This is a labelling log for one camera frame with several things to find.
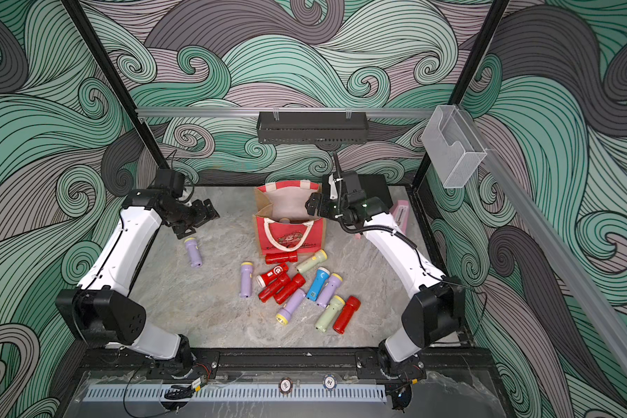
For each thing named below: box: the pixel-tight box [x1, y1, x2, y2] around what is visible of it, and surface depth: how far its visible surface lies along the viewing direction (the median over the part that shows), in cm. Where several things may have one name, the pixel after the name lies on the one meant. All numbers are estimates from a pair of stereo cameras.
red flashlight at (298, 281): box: [273, 273, 306, 305], surface depth 87 cm
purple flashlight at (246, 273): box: [239, 262, 254, 298], surface depth 92 cm
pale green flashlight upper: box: [296, 249, 329, 275], surface depth 94 cm
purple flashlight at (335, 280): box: [316, 273, 344, 309], surface depth 87 cm
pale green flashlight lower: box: [315, 295, 346, 333], surface depth 83 cm
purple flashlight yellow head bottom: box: [275, 288, 307, 326], surface depth 84 cm
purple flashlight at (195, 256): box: [183, 236, 203, 269], surface depth 97 cm
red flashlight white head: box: [256, 262, 290, 289], surface depth 90 cm
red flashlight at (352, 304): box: [332, 295, 362, 335], surface depth 82 cm
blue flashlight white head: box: [306, 266, 331, 302], surface depth 89 cm
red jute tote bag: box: [252, 180, 327, 257], surface depth 91 cm
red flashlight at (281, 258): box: [264, 250, 299, 265], surface depth 95 cm
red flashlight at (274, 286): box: [257, 273, 292, 304], surface depth 87 cm
